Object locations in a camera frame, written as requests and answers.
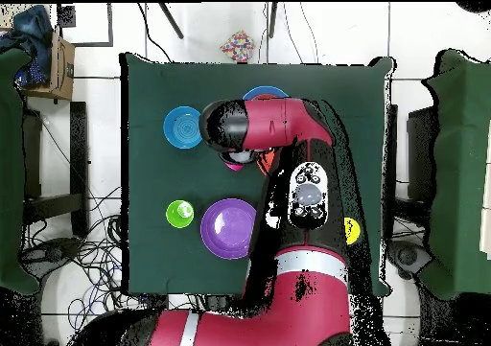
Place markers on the dark green tablecloth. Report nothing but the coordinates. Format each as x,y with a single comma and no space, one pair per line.
356,93

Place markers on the small light blue bowl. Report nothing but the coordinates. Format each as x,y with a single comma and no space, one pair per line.
180,127

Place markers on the large light blue bowl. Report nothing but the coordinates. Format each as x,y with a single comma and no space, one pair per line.
264,91

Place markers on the cardboard box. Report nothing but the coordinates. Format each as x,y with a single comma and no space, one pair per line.
61,73

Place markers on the pink plastic cup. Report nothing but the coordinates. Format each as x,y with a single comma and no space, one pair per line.
234,166

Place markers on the black tripod leg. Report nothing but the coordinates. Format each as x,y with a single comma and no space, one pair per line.
272,20
171,20

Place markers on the green plastic cup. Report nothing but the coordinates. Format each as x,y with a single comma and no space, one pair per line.
179,213

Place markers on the black pedestal foot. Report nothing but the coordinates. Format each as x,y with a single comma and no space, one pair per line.
53,250
408,256

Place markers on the blue cloth bundle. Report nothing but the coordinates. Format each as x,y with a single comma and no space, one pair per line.
32,27

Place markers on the black rectangular frame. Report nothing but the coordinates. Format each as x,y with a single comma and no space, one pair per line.
110,24

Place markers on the green cloth covered table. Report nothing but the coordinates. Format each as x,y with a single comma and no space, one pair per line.
460,169
11,169

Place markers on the purple plastic bowl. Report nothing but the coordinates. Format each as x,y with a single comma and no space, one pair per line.
228,229

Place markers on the yellow plastic cup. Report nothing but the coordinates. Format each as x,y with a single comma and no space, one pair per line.
352,231

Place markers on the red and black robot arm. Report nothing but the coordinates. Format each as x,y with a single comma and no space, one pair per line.
307,307

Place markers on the wide orange-red bowl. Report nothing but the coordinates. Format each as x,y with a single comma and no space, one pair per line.
266,160

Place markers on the black stool frame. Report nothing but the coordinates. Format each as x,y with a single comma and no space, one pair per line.
78,192
420,150

